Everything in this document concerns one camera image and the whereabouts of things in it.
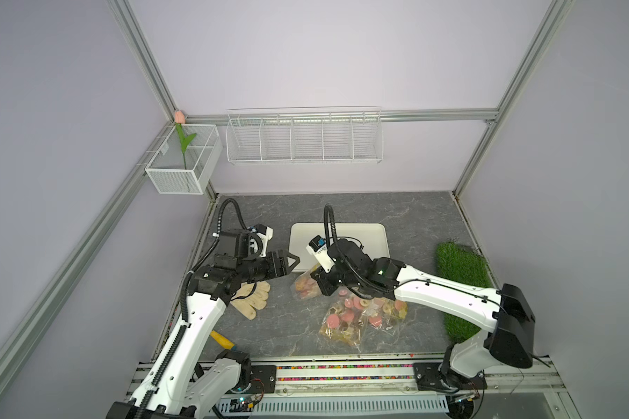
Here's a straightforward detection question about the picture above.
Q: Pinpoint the white rectangular tray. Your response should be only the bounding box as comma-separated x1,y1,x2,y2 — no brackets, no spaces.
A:
288,223,390,273

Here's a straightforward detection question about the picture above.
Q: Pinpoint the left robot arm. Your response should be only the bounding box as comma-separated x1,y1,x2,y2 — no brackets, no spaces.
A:
107,220,300,418

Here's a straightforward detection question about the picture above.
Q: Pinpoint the pink artificial tulip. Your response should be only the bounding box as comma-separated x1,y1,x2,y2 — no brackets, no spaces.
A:
174,110,197,169

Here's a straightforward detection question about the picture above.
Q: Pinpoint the cookie ziploc bag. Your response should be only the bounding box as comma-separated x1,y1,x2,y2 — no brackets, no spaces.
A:
292,265,321,300
319,290,370,348
362,298,408,333

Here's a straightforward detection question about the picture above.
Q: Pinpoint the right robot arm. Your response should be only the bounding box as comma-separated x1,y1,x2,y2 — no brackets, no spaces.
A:
307,204,536,395

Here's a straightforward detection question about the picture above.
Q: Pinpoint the beige work glove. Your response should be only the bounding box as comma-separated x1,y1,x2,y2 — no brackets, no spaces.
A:
231,281,271,321

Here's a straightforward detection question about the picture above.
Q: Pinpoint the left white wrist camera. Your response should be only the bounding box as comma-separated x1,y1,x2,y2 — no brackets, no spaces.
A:
252,223,274,258

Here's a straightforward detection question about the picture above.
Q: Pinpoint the white wire wall basket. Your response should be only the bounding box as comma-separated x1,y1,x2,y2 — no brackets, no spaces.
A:
226,106,384,164

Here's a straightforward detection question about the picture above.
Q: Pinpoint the green artificial grass mat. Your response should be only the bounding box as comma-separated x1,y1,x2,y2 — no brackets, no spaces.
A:
434,239,494,345

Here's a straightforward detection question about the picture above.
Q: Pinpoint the white mesh wall box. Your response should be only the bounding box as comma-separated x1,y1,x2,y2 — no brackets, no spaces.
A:
145,123,223,195

